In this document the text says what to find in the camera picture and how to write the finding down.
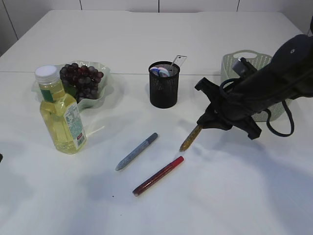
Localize transparent plastic ruler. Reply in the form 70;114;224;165
169;55;187;72

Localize red glitter pen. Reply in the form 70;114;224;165
133;156;184;197

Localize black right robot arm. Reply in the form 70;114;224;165
195;34;313;140

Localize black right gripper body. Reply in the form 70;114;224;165
195;65;306;140

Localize blue scissors with sheath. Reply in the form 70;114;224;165
149;67;160;76

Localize yellow tea bottle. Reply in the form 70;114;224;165
35;65;87;154

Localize black mesh pen holder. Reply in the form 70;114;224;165
148;61;180;109

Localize purple grape bunch with leaves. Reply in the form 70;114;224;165
59;63;104;103

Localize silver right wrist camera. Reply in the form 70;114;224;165
232;57;257;78

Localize green wavy glass plate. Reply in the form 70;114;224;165
30;60;114;110

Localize gold glitter pen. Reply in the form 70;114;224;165
179;125;202;152

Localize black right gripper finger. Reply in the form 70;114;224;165
197;105;232;131

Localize pink scissors with purple sheath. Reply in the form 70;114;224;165
150;66;170;77

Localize green woven plastic basket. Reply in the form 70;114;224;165
221;50;285;122

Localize silver glitter pen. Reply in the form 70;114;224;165
115;133;158;171

